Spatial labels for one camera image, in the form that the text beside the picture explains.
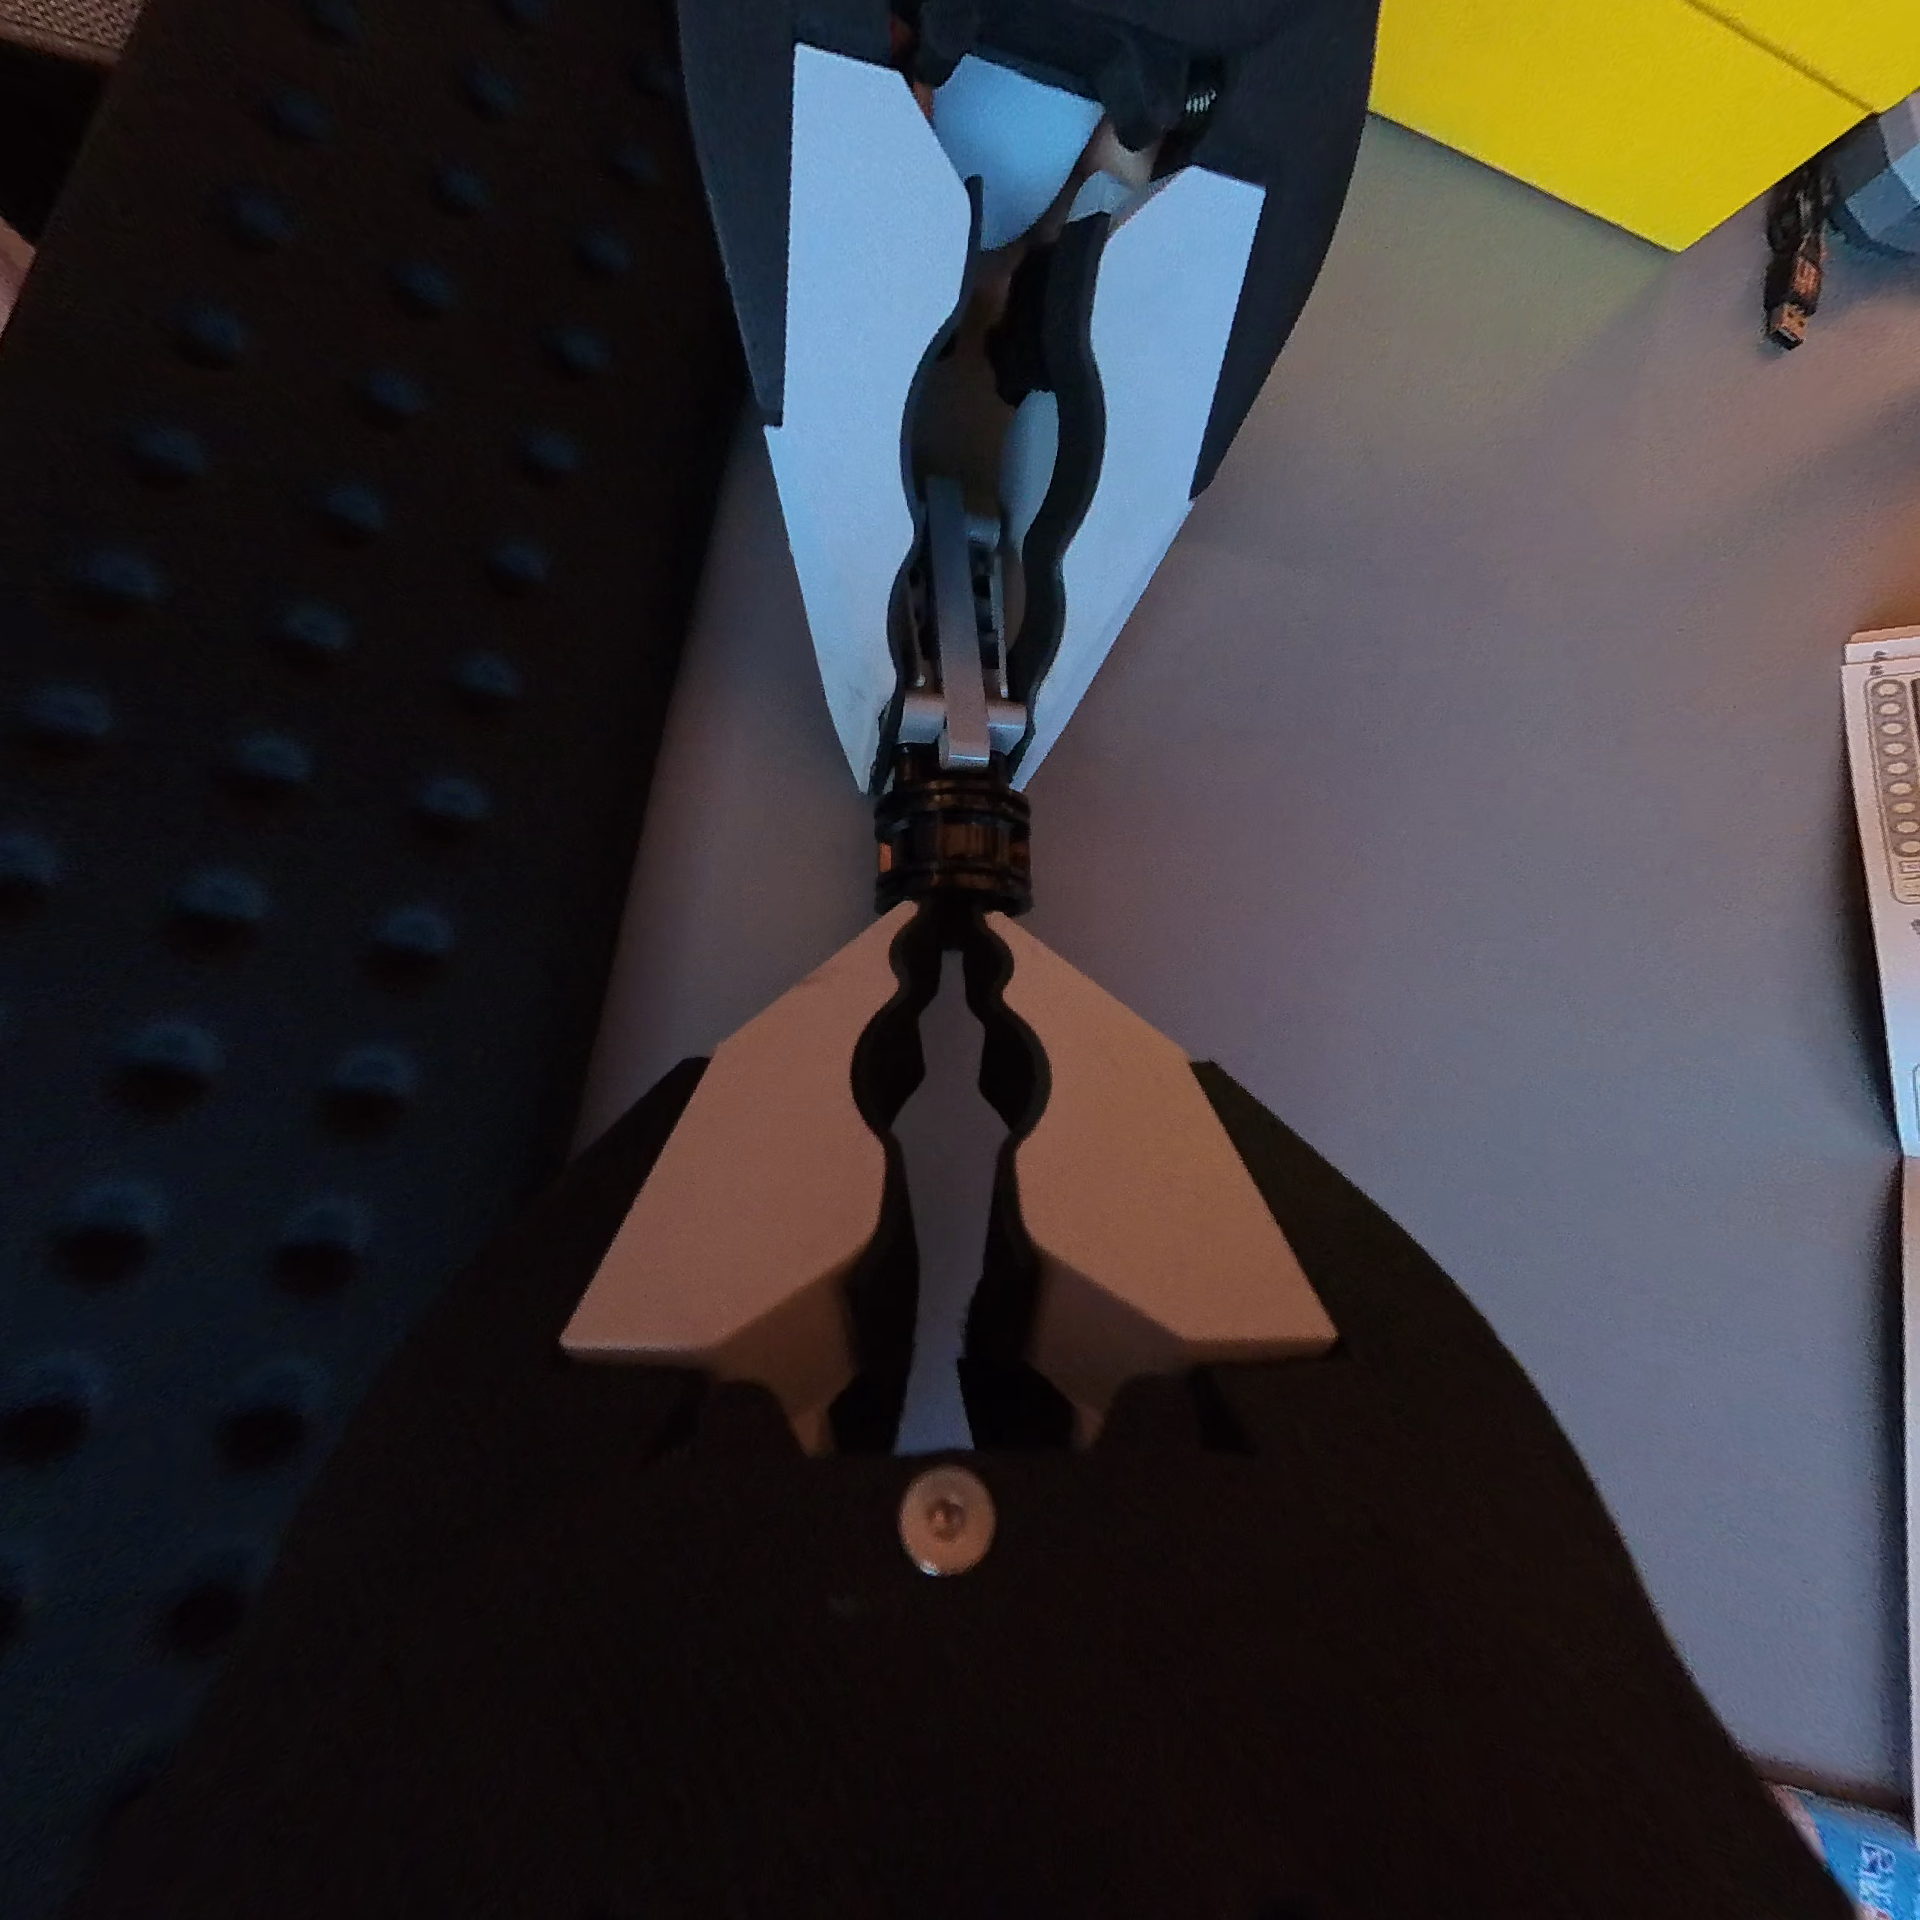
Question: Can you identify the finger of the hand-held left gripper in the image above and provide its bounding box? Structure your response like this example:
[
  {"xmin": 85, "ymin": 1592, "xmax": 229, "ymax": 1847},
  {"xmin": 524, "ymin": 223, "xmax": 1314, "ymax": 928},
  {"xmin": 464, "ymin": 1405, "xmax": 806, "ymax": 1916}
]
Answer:
[
  {"xmin": 762, "ymin": 41, "xmax": 990, "ymax": 797},
  {"xmin": 1002, "ymin": 165, "xmax": 1274, "ymax": 794}
]

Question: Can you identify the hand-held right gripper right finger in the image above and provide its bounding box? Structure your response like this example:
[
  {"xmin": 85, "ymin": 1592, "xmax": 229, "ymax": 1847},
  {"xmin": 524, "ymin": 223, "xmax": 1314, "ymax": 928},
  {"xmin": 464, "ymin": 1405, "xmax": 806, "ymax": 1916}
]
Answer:
[{"xmin": 957, "ymin": 907, "xmax": 1339, "ymax": 1453}]

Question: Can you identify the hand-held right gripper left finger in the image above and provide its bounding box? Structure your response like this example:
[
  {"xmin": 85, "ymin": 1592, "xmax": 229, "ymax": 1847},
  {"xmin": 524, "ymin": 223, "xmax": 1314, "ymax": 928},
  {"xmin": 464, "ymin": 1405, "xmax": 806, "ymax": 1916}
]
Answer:
[{"xmin": 557, "ymin": 907, "xmax": 942, "ymax": 1457}]

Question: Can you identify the grey toy brick assembly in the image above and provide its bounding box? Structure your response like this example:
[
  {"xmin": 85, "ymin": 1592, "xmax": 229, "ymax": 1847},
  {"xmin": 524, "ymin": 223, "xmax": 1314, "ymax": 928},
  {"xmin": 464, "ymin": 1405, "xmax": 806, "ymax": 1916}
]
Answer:
[{"xmin": 895, "ymin": 477, "xmax": 1039, "ymax": 783}]

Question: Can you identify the black toy wheel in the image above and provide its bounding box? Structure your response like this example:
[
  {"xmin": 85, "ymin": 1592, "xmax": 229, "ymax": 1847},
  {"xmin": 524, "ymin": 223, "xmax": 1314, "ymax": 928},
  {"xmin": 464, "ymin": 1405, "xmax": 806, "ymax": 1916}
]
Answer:
[{"xmin": 871, "ymin": 777, "xmax": 1037, "ymax": 916}]

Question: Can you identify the grey desk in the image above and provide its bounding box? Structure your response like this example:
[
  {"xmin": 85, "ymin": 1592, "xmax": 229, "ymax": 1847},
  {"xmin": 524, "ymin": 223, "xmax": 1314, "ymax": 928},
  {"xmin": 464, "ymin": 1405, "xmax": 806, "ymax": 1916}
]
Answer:
[{"xmin": 575, "ymin": 113, "xmax": 1920, "ymax": 1801}]

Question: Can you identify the yellow cardboard box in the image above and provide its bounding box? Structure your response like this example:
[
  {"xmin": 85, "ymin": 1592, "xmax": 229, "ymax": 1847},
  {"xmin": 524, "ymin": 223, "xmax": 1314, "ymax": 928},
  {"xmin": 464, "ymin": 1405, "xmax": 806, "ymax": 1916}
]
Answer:
[{"xmin": 1367, "ymin": 0, "xmax": 1920, "ymax": 255}]

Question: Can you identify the grey faceted object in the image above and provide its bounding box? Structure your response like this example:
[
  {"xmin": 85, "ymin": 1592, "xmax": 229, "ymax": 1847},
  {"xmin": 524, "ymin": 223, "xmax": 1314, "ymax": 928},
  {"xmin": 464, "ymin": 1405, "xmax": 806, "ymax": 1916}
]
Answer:
[{"xmin": 1837, "ymin": 113, "xmax": 1920, "ymax": 255}]

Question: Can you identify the black perforated panel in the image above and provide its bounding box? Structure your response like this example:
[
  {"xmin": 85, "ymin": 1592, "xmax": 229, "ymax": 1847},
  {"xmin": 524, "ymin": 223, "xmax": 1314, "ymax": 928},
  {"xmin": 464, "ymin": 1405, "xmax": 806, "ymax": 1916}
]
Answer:
[{"xmin": 0, "ymin": 0, "xmax": 781, "ymax": 1920}]

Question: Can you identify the white printed paper sheet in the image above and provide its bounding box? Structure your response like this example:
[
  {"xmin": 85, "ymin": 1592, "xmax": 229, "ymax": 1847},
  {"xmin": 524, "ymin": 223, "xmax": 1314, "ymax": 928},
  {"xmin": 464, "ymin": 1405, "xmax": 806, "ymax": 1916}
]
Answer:
[{"xmin": 1839, "ymin": 627, "xmax": 1920, "ymax": 1795}]

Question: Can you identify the blue illustrated booklet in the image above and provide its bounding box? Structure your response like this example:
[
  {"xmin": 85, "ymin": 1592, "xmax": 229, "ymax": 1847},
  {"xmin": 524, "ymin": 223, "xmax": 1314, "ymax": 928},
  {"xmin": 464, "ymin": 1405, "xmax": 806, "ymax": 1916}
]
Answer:
[{"xmin": 1766, "ymin": 1783, "xmax": 1920, "ymax": 1920}]

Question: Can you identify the black usb cable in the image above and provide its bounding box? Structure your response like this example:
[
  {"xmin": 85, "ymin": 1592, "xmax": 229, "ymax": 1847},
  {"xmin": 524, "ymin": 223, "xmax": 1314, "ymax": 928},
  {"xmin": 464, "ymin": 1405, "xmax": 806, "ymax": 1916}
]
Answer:
[{"xmin": 1763, "ymin": 157, "xmax": 1839, "ymax": 355}]

